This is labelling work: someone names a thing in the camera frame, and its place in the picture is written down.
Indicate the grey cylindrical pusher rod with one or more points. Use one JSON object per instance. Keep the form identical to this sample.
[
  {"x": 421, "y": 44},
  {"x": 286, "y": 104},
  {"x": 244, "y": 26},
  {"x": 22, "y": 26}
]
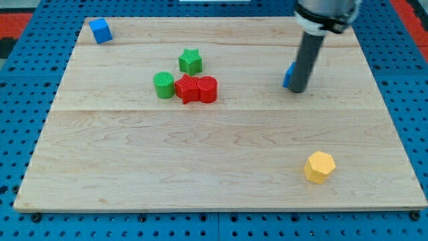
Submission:
[{"x": 305, "y": 60}]

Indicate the blue triangle block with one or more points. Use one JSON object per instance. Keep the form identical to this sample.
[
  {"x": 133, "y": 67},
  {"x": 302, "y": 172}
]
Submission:
[{"x": 288, "y": 75}]

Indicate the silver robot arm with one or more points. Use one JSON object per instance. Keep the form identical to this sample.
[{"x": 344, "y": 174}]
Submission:
[{"x": 317, "y": 18}]

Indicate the wooden board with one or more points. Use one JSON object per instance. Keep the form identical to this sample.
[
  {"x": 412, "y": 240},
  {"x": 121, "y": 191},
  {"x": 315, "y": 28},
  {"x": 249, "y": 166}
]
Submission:
[{"x": 111, "y": 145}]

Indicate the red cylinder block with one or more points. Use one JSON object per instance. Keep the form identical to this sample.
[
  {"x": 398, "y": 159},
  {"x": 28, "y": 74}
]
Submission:
[{"x": 207, "y": 86}]

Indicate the yellow hexagon block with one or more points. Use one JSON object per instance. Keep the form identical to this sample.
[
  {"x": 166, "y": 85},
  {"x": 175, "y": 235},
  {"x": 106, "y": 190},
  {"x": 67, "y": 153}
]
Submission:
[{"x": 318, "y": 167}]

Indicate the green star block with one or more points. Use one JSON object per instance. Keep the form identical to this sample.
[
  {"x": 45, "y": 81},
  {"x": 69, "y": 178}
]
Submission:
[{"x": 190, "y": 62}]

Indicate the red star block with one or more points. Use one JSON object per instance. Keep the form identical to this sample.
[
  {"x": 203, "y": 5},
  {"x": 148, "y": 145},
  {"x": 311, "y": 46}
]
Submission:
[{"x": 186, "y": 88}]

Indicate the green cylinder block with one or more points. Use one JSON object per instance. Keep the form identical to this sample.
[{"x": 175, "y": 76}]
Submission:
[{"x": 164, "y": 85}]

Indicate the blue cube block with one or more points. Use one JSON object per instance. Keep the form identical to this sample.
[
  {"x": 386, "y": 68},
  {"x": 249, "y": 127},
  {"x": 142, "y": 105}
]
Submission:
[{"x": 100, "y": 30}]

